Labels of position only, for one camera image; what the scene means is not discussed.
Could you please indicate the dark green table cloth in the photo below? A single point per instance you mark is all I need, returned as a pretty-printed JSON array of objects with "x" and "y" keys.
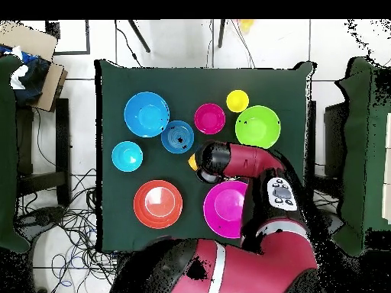
[{"x": 195, "y": 85}]

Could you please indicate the black stool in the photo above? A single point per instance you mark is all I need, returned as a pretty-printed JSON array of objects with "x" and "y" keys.
[{"x": 62, "y": 137}]

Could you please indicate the green bowl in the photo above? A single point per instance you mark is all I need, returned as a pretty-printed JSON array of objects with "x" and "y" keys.
[{"x": 258, "y": 126}]

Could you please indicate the black tripod leg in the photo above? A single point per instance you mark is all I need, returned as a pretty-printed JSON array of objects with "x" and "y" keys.
[
  {"x": 139, "y": 35},
  {"x": 221, "y": 33}
]

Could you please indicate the small red bowl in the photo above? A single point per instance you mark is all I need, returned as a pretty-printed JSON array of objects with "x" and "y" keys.
[{"x": 209, "y": 118}]

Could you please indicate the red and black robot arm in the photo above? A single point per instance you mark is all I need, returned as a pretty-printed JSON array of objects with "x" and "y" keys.
[{"x": 259, "y": 265}]

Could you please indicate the ribbed blue bowl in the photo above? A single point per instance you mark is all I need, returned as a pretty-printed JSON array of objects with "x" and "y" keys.
[{"x": 171, "y": 134}]

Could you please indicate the cardboard box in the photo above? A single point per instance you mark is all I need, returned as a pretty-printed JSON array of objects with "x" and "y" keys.
[{"x": 52, "y": 85}]

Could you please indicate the large pink bowl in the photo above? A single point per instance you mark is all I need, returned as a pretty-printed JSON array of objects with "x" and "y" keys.
[{"x": 224, "y": 207}]

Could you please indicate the yellow cup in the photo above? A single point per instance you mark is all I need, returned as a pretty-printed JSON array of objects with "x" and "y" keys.
[{"x": 237, "y": 101}]

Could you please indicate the bundle of clothes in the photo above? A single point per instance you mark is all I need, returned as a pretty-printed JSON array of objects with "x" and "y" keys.
[{"x": 30, "y": 76}]

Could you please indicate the black square frame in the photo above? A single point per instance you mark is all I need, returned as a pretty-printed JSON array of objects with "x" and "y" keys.
[{"x": 88, "y": 36}]

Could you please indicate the orange-red bowl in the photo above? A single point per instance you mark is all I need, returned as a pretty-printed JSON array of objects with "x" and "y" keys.
[{"x": 158, "y": 204}]

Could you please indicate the black pedestal foot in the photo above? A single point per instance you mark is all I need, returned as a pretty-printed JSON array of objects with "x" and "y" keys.
[{"x": 42, "y": 216}]

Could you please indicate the green cloth side table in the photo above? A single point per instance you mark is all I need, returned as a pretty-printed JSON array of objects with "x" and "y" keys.
[
  {"x": 357, "y": 152},
  {"x": 6, "y": 137}
]

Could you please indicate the large blue bowl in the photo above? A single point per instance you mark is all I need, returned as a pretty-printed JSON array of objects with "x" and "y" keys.
[{"x": 146, "y": 114}]

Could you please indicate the yellow object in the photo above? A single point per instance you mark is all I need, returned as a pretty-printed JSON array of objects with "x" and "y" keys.
[{"x": 246, "y": 24}]

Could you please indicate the orange cup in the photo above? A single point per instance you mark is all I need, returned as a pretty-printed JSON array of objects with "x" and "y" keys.
[{"x": 192, "y": 162}]

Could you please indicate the small turquoise bowl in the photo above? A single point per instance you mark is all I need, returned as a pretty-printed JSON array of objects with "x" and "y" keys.
[{"x": 127, "y": 156}]

